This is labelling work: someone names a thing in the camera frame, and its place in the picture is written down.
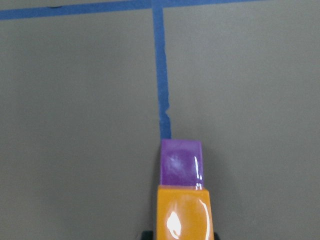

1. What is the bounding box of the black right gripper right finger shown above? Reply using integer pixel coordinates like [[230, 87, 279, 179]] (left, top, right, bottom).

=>
[[213, 232, 220, 240]]

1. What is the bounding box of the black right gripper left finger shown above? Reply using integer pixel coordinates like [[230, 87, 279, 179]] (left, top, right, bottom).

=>
[[141, 231, 155, 240]]

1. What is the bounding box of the orange trapezoid block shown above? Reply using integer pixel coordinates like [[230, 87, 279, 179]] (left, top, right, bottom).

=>
[[155, 185, 215, 240]]

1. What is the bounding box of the purple trapezoid block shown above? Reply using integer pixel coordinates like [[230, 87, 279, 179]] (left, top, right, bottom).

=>
[[160, 139, 204, 187]]

